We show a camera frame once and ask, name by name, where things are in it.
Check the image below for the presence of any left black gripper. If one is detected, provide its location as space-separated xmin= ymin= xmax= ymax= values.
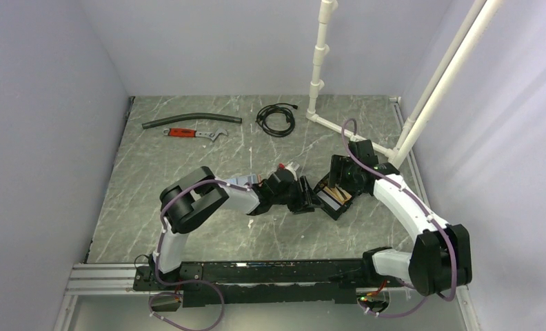
xmin=272 ymin=176 xmax=324 ymax=214

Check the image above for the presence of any black card box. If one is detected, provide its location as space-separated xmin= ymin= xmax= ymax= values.
xmin=314 ymin=173 xmax=356 ymax=221

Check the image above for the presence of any brown leather card holder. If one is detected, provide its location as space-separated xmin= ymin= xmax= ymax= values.
xmin=226 ymin=174 xmax=262 ymax=188

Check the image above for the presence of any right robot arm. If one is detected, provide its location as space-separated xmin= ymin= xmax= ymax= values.
xmin=315 ymin=140 xmax=472 ymax=296

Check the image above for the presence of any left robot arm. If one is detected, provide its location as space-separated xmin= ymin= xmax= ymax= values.
xmin=151 ymin=166 xmax=322 ymax=290

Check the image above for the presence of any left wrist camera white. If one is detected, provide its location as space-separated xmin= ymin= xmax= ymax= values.
xmin=278 ymin=161 xmax=301 ymax=181

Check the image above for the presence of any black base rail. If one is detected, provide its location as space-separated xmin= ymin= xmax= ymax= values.
xmin=132 ymin=258 xmax=405 ymax=308

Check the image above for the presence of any white pvc pipe frame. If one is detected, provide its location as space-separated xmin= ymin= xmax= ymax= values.
xmin=330 ymin=1 xmax=501 ymax=165

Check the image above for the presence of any coiled black cable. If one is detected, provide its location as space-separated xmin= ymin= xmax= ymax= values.
xmin=255 ymin=103 xmax=299 ymax=138

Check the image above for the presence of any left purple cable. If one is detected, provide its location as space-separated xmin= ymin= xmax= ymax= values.
xmin=147 ymin=179 xmax=253 ymax=331

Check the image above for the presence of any red handled adjustable wrench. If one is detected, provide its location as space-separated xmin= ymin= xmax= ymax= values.
xmin=163 ymin=128 xmax=228 ymax=141

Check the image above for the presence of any black rubber hose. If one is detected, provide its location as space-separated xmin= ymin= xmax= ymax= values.
xmin=141 ymin=112 xmax=243 ymax=130

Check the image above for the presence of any aluminium extrusion frame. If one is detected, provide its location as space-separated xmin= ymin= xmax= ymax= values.
xmin=54 ymin=263 xmax=481 ymax=330

